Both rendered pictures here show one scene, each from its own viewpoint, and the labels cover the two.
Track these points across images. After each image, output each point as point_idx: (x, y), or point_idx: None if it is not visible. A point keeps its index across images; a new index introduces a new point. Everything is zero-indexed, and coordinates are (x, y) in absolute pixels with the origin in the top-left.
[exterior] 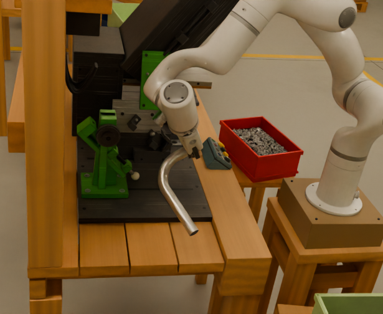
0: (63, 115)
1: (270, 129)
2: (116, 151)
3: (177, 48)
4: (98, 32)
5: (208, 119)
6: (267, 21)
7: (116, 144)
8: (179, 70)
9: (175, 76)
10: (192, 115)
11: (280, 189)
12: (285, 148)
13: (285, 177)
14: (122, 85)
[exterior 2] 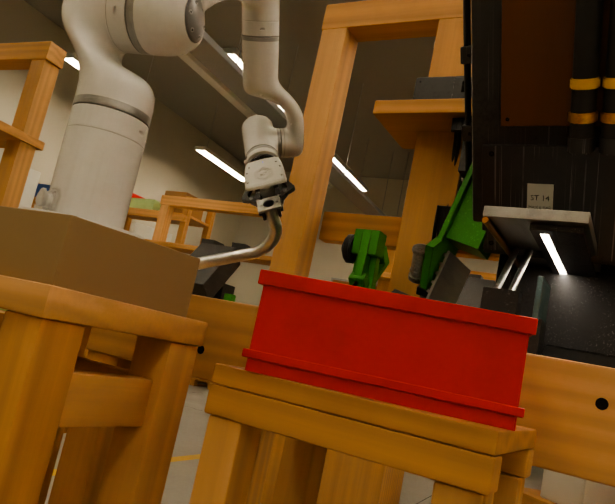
0: (289, 178)
1: (451, 322)
2: (350, 274)
3: (465, 151)
4: (458, 166)
5: (547, 356)
6: (242, 20)
7: (343, 256)
8: (286, 116)
9: (290, 126)
10: (244, 142)
11: (192, 286)
12: (338, 323)
13: (196, 257)
14: (499, 258)
